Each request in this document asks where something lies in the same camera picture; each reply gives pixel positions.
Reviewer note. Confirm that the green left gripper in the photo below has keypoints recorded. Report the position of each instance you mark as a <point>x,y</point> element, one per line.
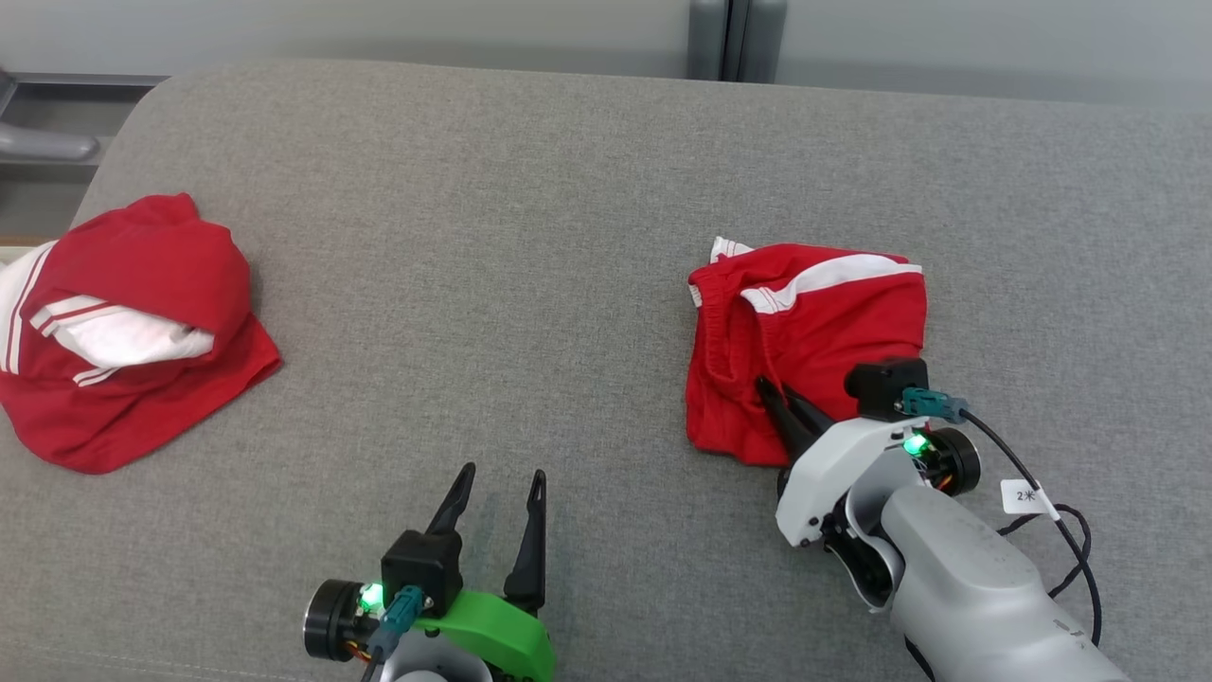
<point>492,635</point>

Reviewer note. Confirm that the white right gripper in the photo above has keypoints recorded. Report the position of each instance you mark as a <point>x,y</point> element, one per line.
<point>824,474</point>

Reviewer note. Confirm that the red shorts white stripe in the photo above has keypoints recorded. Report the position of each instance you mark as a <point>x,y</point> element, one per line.
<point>814,341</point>

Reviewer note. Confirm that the red basketball jersey white sleeves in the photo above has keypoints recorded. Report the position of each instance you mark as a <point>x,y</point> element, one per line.
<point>142,417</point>

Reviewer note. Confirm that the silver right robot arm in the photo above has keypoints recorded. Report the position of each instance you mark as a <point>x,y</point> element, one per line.
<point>966,587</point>

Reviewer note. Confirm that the grey fabric sofa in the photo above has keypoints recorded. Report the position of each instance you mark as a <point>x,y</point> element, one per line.
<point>473,284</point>

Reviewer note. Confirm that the grey metal floor foot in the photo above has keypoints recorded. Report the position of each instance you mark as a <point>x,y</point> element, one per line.
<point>47,142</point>

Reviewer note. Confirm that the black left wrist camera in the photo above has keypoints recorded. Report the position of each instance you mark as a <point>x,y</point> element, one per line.
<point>421,568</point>

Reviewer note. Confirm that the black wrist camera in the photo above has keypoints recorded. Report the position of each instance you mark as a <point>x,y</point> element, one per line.
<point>421,568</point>
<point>885,388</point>

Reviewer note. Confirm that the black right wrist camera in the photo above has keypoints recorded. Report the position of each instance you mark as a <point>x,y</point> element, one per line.
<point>885,388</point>

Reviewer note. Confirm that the grey metal partition post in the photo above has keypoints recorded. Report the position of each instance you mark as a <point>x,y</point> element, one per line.
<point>708,38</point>
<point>762,38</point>

